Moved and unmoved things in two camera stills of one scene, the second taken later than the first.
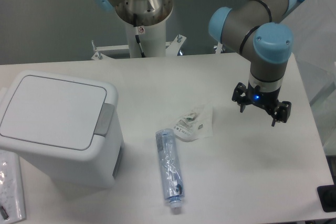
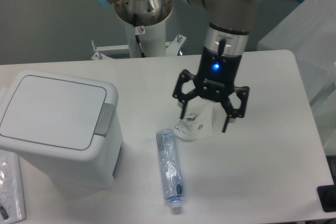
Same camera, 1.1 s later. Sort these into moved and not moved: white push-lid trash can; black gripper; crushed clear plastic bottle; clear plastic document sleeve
Moved: black gripper
Not moved: clear plastic document sleeve; white push-lid trash can; crushed clear plastic bottle
